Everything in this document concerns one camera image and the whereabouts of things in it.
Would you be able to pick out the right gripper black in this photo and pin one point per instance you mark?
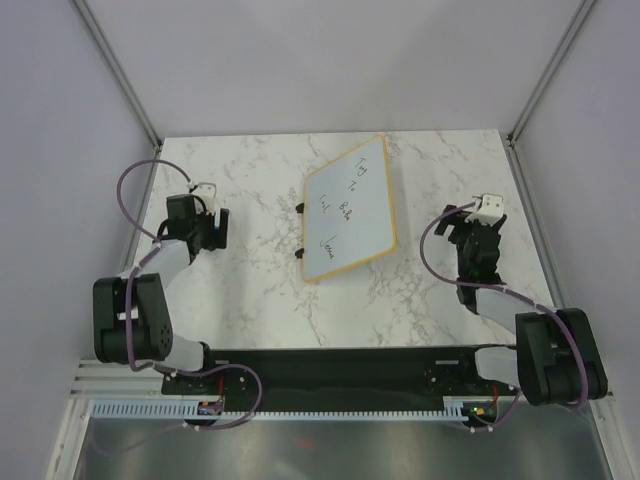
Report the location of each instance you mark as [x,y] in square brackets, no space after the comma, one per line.
[457,220]

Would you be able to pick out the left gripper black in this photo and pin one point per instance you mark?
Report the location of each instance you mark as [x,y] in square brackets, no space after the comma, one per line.
[220,228]

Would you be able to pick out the yellow framed whiteboard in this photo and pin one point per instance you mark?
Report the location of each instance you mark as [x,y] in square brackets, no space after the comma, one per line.
[348,212]

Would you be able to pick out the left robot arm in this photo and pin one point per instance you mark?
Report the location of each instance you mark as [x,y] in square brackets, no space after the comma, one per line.
[131,319]

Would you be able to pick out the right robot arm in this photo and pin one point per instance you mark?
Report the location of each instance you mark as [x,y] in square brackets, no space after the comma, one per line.
[555,358]

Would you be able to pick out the aluminium front extrusion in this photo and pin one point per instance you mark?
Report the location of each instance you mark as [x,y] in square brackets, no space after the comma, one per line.
[95,380]

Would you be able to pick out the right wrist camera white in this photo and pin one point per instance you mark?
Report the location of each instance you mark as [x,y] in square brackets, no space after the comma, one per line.
[487,210]

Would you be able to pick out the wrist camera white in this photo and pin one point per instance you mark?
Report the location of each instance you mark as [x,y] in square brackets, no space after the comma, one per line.
[207,192]
[487,210]

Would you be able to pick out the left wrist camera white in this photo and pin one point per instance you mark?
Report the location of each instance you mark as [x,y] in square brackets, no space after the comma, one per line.
[207,192]

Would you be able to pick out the metal wire whiteboard stand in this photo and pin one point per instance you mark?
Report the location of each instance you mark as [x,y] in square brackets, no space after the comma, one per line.
[300,210]

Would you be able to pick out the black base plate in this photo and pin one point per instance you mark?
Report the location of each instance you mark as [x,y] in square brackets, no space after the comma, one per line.
[344,378]

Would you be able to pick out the white slotted cable duct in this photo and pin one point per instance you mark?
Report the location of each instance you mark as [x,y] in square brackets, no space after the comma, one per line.
[451,410]

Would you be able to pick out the aluminium frame rail left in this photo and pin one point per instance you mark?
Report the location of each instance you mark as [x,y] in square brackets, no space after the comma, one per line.
[113,65]

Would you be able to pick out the aluminium frame rail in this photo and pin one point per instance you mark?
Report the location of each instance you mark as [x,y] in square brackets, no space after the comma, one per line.
[575,155]
[113,65]

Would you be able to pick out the aluminium frame rail right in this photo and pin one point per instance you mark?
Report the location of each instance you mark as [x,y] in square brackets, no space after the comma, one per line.
[575,155]

